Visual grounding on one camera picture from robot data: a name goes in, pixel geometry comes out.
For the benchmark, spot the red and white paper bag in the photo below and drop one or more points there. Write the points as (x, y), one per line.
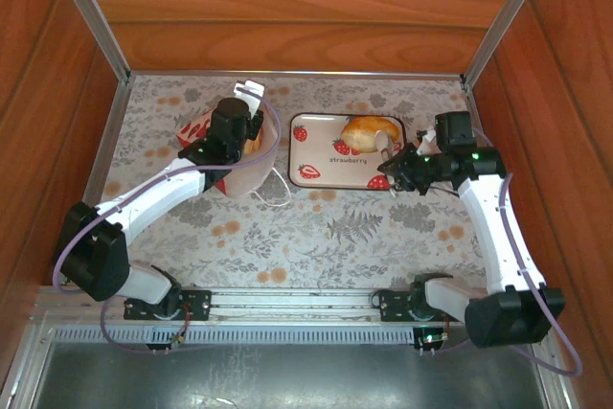
(249, 174)

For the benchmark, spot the strawberry print tray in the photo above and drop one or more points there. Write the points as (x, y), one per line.
(325, 169)

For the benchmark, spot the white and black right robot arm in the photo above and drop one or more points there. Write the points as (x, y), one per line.
(493, 236)

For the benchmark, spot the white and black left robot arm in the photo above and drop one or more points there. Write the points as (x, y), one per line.
(158, 193)

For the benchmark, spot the floral tablecloth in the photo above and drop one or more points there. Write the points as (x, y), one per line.
(297, 236)

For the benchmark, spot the right small circuit board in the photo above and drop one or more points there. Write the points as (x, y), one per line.
(431, 338)

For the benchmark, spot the small circuit board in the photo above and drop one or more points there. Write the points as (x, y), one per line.
(177, 339)
(431, 338)

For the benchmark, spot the shiny metal sheet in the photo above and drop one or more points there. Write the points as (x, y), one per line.
(287, 375)

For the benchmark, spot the left small circuit board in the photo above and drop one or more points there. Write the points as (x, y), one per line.
(177, 339)

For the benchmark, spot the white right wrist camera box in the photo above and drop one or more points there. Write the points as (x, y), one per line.
(427, 141)

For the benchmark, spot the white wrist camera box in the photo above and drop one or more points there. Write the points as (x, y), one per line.
(251, 90)
(427, 141)

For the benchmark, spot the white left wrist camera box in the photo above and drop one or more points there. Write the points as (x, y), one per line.
(251, 90)

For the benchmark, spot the aluminium right side rail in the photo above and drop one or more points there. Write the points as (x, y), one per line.
(471, 107)

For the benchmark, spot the aluminium back frame rail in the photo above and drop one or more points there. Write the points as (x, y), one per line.
(335, 74)

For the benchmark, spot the aluminium left side rail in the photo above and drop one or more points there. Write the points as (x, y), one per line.
(112, 131)

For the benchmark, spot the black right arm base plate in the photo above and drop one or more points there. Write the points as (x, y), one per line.
(392, 306)

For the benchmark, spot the aluminium mounting rail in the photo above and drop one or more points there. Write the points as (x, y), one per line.
(287, 301)

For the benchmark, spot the aluminium right frame post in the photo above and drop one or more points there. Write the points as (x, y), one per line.
(507, 11)

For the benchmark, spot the aluminium frame post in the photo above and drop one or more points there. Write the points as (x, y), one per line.
(91, 11)
(507, 11)

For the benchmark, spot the aluminium left frame post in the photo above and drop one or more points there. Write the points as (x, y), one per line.
(91, 11)

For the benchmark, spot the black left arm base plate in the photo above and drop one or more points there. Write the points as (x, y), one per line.
(196, 303)

